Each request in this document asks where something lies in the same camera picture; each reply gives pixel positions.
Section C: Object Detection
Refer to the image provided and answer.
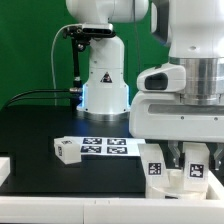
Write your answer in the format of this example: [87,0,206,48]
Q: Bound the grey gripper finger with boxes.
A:
[213,143,224,170]
[168,140,181,167]

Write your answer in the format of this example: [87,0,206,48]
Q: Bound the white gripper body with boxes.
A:
[129,91,224,143]

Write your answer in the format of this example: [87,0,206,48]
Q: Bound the white round stool seat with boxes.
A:
[145,169,206,200]

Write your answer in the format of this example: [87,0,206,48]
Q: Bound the white marker sheet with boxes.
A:
[65,136,145,156]

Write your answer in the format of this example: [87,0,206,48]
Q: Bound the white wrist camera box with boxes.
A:
[137,63,186,93]

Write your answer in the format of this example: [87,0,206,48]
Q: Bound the black camera stand pole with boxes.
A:
[70,38,90,110]

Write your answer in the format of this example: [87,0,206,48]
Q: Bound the black base cables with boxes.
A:
[2,87,83,110]

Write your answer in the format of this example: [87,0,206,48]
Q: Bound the black camera on stand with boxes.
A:
[63,23,116,38]

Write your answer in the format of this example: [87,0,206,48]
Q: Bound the grey camera cable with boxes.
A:
[50,23,80,107]

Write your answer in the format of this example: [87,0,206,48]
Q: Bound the white left rail block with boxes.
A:
[0,157,10,186]

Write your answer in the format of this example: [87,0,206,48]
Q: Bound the white front rail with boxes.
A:
[0,197,224,224]

